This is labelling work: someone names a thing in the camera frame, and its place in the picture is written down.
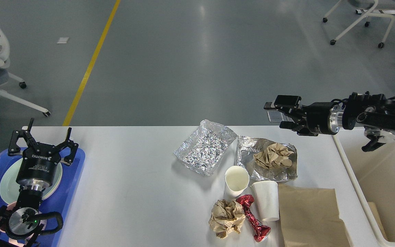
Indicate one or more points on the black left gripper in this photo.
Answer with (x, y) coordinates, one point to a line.
(39, 168)

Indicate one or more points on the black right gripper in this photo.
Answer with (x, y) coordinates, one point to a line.
(324, 117)

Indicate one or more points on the brown paper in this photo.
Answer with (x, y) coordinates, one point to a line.
(274, 156)

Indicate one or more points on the mint green plate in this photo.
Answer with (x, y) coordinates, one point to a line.
(9, 189)

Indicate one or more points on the brown paper bag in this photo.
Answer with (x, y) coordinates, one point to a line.
(309, 217)

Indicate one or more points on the pink ribbed mug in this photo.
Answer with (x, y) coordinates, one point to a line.
(10, 206)

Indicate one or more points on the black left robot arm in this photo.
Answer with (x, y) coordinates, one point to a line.
(31, 195)

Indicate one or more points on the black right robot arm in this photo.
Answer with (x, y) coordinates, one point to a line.
(376, 113)

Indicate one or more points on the blue plastic tray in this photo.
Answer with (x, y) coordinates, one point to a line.
(59, 201)

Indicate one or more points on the flat foil sheet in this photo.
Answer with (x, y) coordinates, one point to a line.
(248, 146)

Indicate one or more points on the white paper cup inverted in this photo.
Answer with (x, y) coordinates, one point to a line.
(266, 197)

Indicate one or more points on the white paper cup upright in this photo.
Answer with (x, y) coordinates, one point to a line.
(236, 181)

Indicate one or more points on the crumpled foil tray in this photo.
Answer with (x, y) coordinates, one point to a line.
(203, 150)

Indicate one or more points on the beige plastic bin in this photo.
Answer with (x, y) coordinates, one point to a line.
(372, 175)

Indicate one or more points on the red foil wrapper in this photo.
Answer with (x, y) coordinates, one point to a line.
(261, 231)

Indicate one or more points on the crumpled brown paper ball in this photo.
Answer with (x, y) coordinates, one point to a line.
(226, 217)

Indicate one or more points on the white rolling chair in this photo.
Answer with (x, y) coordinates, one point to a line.
(371, 8)

